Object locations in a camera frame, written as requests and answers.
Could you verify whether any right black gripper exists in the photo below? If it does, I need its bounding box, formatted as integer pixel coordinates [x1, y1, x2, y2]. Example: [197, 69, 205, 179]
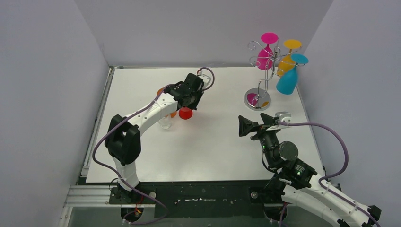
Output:
[238, 113, 280, 167]

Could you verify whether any red wine glass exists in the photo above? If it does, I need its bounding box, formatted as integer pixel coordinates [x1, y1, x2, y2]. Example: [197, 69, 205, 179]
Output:
[178, 107, 193, 120]

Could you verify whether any orange wine glass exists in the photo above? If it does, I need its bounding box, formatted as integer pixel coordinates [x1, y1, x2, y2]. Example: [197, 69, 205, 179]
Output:
[157, 88, 177, 118]

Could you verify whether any clear wine glass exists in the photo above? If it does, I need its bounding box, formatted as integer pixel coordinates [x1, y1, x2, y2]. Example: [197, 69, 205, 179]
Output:
[158, 114, 172, 130]

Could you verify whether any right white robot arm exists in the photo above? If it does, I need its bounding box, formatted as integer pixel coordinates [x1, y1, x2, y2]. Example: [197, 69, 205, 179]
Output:
[238, 112, 382, 227]

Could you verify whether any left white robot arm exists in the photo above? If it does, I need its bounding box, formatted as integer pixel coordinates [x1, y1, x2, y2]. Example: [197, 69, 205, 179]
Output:
[105, 73, 210, 204]

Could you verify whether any blue wine glass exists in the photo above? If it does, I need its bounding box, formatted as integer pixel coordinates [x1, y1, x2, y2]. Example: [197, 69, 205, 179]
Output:
[276, 53, 309, 95]

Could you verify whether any pink wine glass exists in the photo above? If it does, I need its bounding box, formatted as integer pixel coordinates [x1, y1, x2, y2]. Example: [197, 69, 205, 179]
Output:
[256, 32, 279, 70]

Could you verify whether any yellow wine glass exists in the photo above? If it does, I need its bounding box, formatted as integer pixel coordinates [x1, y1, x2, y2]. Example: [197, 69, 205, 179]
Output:
[277, 39, 302, 77]

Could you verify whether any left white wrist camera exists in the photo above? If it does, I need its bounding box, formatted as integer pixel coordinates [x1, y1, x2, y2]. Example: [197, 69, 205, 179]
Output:
[198, 74, 212, 90]

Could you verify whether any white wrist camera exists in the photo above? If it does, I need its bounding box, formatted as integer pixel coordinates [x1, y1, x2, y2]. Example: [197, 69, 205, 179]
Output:
[267, 111, 292, 131]
[198, 74, 212, 90]

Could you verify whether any silver wire glass rack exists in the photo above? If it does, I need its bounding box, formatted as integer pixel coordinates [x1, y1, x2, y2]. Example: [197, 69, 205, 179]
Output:
[244, 41, 301, 111]

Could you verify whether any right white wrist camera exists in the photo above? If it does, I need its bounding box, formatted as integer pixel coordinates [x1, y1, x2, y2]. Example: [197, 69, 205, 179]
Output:
[267, 111, 292, 131]

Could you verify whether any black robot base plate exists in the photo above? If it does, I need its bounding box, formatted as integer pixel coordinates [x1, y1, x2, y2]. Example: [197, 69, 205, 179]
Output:
[109, 180, 284, 220]

